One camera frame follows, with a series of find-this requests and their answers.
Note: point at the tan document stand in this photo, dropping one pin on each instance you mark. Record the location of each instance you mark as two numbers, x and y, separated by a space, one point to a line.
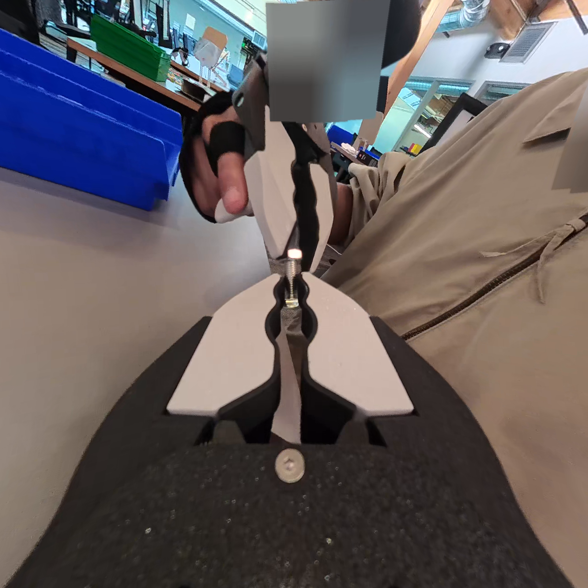
213 44

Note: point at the person's right hand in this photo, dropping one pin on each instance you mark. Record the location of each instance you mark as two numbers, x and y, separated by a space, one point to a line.
234 179

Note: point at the silver bolt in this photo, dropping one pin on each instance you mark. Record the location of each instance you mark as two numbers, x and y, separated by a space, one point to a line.
291 280

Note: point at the silver hex nut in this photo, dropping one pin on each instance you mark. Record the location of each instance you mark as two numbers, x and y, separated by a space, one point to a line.
294 254

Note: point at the person's right forearm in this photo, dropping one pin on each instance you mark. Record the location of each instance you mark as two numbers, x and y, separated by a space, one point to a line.
342 216

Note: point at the brown wooden table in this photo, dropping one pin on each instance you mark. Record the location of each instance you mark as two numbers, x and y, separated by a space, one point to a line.
175 96

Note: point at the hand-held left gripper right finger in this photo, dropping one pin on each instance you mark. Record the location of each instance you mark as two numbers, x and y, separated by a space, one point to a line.
358 367

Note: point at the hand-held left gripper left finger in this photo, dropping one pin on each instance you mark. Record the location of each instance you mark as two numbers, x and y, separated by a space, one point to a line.
220 367

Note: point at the silver ventilation duct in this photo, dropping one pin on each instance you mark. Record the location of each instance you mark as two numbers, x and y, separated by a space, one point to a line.
473 11

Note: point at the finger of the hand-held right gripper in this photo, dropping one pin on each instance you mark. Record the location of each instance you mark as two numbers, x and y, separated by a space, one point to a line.
271 193
326 211

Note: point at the green storage bin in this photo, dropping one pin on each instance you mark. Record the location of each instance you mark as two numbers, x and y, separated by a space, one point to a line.
129 46

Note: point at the blue storage bin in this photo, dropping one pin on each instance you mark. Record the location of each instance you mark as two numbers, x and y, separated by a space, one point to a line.
73 138
340 136

